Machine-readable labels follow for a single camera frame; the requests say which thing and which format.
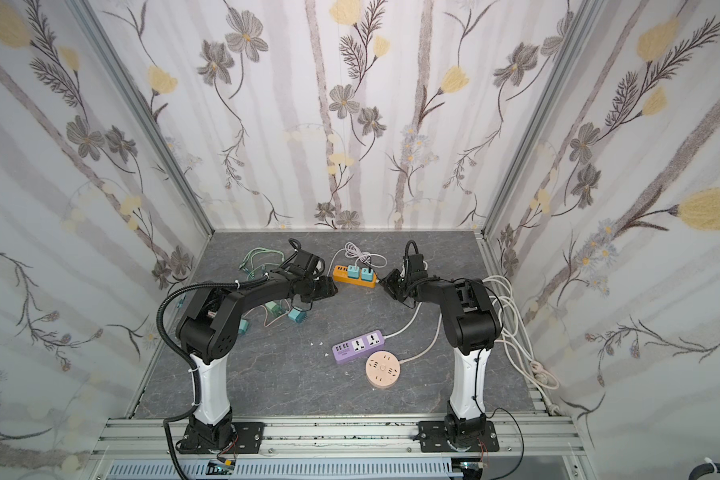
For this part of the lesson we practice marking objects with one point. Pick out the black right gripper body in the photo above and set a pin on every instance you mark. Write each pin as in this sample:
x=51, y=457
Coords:
x=397, y=289

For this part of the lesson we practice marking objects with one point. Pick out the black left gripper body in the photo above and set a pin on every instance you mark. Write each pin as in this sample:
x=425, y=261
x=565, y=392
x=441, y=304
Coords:
x=323, y=287

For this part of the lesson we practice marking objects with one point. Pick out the orange power strip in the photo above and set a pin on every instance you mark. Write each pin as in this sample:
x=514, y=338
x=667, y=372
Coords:
x=355, y=275

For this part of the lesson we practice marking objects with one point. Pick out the green charger plug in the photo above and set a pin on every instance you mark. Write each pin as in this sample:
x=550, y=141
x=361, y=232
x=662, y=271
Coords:
x=274, y=308

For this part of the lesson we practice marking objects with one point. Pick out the purple power strip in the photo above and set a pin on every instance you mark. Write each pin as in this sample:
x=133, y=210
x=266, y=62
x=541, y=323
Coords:
x=357, y=347

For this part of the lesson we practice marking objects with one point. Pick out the pink round power strip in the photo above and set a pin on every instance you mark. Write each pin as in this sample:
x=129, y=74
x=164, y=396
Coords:
x=382, y=369

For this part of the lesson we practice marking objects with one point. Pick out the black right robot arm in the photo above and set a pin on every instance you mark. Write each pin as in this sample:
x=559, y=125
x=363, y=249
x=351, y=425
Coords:
x=471, y=326

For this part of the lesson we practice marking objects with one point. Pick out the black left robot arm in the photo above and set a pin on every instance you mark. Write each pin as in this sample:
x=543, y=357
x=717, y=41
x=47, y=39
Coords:
x=208, y=331

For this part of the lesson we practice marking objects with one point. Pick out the teal charger plug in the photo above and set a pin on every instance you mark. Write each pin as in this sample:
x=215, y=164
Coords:
x=297, y=315

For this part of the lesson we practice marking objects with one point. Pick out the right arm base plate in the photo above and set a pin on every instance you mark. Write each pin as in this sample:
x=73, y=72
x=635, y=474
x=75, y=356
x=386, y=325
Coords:
x=437, y=437

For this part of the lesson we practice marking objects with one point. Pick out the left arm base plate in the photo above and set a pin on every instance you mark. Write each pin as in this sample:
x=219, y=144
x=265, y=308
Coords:
x=240, y=437

